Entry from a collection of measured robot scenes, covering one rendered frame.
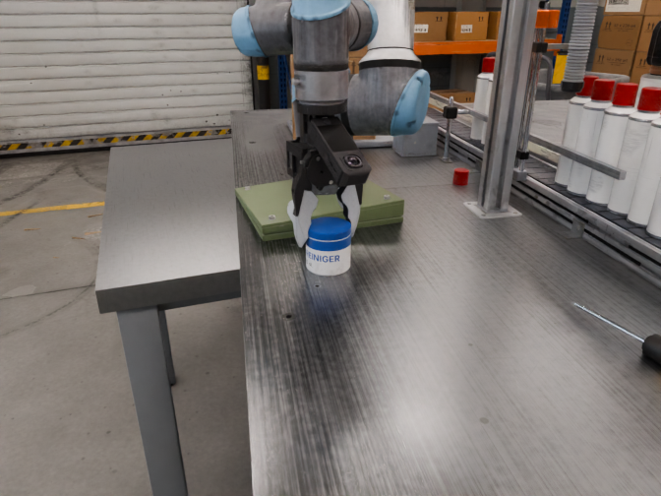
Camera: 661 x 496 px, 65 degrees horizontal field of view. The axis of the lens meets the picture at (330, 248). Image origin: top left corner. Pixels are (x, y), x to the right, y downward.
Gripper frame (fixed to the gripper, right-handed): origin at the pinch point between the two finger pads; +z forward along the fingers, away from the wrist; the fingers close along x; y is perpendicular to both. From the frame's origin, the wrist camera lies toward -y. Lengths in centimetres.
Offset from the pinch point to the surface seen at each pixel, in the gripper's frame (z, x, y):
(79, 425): 88, 47, 83
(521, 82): -19.9, -41.2, 5.5
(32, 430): 88, 60, 87
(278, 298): 4.9, 10.7, -5.8
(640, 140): -13, -48, -14
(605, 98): -18, -51, -4
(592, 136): -11, -50, -4
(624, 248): 2.4, -41.9, -19.7
